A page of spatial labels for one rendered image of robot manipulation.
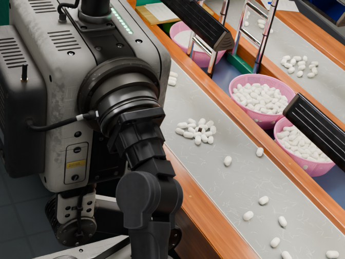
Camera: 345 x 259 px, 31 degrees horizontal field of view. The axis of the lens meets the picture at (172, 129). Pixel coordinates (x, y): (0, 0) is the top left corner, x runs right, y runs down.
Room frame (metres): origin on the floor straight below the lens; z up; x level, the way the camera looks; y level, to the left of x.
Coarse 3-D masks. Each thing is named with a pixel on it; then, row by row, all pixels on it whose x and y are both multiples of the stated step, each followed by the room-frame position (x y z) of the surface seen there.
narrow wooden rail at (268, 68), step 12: (228, 24) 2.52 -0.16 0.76; (240, 48) 2.35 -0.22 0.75; (252, 48) 2.34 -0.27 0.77; (252, 60) 2.29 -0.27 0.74; (264, 60) 2.27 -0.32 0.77; (264, 72) 2.22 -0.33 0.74; (276, 72) 2.19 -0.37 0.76; (288, 84) 2.12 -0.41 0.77; (324, 108) 2.00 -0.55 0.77; (336, 120) 1.94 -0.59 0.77
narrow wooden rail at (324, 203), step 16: (160, 32) 2.33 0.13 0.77; (176, 48) 2.22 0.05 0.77; (192, 64) 2.13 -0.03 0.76; (208, 80) 2.04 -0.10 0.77; (208, 96) 1.97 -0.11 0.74; (224, 96) 1.95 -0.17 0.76; (224, 112) 1.88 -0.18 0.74; (240, 112) 1.87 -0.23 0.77; (240, 128) 1.80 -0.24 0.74; (256, 128) 1.79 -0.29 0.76; (256, 144) 1.73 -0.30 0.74; (272, 144) 1.72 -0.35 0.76; (272, 160) 1.66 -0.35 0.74; (288, 160) 1.65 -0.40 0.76; (288, 176) 1.59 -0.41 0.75; (304, 176) 1.58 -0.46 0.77; (304, 192) 1.53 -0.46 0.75; (320, 192) 1.52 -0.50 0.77; (320, 208) 1.46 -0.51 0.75; (336, 208) 1.46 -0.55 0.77; (336, 224) 1.41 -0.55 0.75
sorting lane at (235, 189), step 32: (192, 96) 1.95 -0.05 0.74; (224, 128) 1.79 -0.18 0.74; (192, 160) 1.58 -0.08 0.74; (256, 160) 1.65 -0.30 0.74; (224, 192) 1.46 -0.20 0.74; (256, 192) 1.49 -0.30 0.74; (288, 192) 1.52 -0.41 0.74; (256, 224) 1.35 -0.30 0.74; (288, 224) 1.38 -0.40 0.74; (320, 224) 1.40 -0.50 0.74; (320, 256) 1.27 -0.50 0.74
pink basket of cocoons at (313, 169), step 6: (282, 120) 1.87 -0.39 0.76; (276, 126) 1.83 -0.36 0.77; (282, 126) 1.87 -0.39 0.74; (288, 126) 1.89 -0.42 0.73; (276, 132) 1.82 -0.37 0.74; (276, 138) 1.75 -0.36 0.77; (294, 156) 1.68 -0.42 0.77; (300, 162) 1.68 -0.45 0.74; (306, 162) 1.67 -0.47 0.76; (312, 162) 1.66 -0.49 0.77; (318, 162) 1.66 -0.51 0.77; (324, 162) 1.67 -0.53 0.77; (330, 162) 1.68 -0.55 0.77; (312, 168) 1.68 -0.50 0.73; (318, 168) 1.68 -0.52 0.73; (324, 168) 1.69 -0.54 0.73; (330, 168) 1.72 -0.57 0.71; (312, 174) 1.69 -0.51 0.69; (318, 174) 1.70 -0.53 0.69
